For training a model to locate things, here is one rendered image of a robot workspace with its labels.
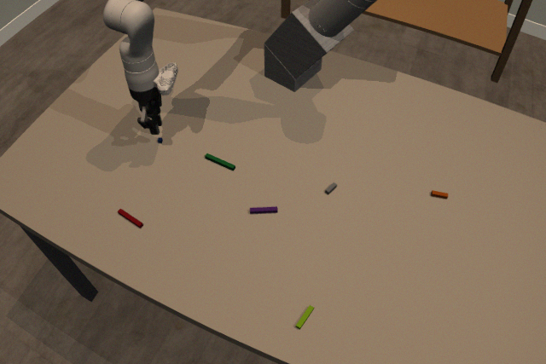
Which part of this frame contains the purple rod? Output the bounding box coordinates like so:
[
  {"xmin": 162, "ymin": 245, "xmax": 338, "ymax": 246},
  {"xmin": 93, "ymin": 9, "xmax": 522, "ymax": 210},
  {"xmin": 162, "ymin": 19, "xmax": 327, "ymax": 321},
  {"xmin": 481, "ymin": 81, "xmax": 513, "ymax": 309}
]
[{"xmin": 250, "ymin": 206, "xmax": 277, "ymax": 214}]

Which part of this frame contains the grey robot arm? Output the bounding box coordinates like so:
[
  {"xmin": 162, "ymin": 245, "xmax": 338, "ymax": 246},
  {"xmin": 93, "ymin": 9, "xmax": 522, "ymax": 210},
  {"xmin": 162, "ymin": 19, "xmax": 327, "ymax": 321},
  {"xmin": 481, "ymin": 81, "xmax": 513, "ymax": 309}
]
[{"xmin": 103, "ymin": 0, "xmax": 377, "ymax": 95}]

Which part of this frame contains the orange rod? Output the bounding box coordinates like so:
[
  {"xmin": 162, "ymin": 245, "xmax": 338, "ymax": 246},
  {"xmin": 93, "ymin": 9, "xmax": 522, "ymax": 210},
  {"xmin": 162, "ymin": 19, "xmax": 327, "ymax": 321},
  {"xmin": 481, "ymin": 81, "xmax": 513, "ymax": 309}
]
[{"xmin": 431, "ymin": 191, "xmax": 448, "ymax": 199}]

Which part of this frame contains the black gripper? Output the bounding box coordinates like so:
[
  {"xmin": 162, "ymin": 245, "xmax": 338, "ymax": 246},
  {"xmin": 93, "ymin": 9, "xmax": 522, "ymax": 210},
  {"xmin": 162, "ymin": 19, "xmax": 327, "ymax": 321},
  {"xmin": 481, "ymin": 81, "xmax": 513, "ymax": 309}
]
[{"xmin": 129, "ymin": 87, "xmax": 162, "ymax": 135}]

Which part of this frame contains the grey rod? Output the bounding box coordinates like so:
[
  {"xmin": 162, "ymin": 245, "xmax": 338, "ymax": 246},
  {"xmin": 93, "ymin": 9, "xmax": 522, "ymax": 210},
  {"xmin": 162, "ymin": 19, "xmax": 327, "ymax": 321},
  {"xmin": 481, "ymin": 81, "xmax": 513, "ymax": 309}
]
[{"xmin": 325, "ymin": 182, "xmax": 337, "ymax": 194}]

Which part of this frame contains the red rod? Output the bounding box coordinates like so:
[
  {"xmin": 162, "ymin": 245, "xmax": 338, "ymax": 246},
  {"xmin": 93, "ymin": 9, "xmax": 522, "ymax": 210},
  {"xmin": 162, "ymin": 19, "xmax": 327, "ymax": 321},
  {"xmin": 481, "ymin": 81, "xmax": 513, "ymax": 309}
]
[{"xmin": 118, "ymin": 209, "xmax": 143, "ymax": 228}]

